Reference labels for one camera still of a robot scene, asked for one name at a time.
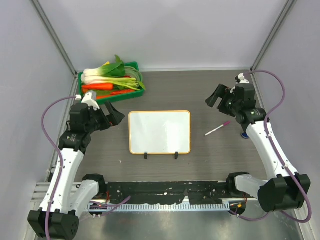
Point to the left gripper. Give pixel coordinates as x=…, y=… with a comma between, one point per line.
x=114, y=119

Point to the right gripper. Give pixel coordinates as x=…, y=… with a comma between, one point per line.
x=222, y=92

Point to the pink capped marker pen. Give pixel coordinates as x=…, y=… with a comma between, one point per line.
x=217, y=128

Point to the yellow framed whiteboard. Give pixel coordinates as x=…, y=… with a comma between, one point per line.
x=166, y=132

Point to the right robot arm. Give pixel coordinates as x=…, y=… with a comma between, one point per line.
x=280, y=190

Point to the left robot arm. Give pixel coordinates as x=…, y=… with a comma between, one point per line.
x=59, y=214

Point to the orange carrot toy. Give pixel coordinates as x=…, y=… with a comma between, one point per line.
x=98, y=86
x=103, y=97

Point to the red chili toy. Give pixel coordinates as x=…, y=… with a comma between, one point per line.
x=120, y=92

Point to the green vegetable tray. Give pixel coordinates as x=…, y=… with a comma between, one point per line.
x=114, y=98

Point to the green onion toy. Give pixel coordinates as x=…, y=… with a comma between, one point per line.
x=126, y=82

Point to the bok choy toy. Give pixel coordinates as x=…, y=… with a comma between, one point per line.
x=112, y=70

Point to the energy drink can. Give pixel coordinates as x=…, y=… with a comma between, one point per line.
x=244, y=135

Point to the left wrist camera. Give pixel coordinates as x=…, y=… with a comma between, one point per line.
x=89, y=98

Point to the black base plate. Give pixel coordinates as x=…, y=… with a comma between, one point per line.
x=168, y=192

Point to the white cable duct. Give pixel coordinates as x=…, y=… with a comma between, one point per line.
x=183, y=207

